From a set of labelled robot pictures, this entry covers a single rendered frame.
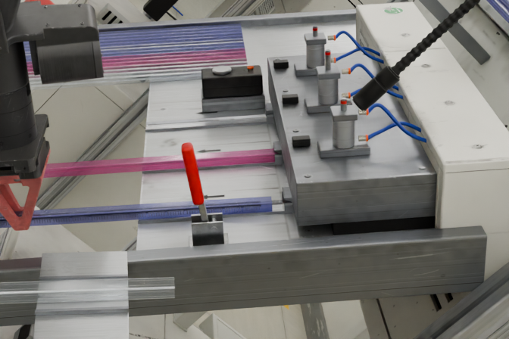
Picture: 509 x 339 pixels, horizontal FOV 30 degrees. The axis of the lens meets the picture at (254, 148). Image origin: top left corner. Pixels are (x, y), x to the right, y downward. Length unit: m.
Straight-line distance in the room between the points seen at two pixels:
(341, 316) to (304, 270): 2.98
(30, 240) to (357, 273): 0.79
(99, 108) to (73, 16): 1.52
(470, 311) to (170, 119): 0.46
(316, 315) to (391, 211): 3.08
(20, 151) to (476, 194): 0.43
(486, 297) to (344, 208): 0.16
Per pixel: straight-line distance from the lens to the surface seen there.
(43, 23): 0.88
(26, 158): 0.90
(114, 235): 2.57
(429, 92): 1.04
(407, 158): 0.94
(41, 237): 1.61
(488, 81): 1.12
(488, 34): 1.20
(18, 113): 0.91
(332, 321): 3.90
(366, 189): 0.91
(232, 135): 1.13
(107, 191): 2.50
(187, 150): 0.86
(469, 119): 0.98
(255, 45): 1.42
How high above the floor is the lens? 1.38
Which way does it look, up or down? 15 degrees down
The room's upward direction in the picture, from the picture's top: 47 degrees clockwise
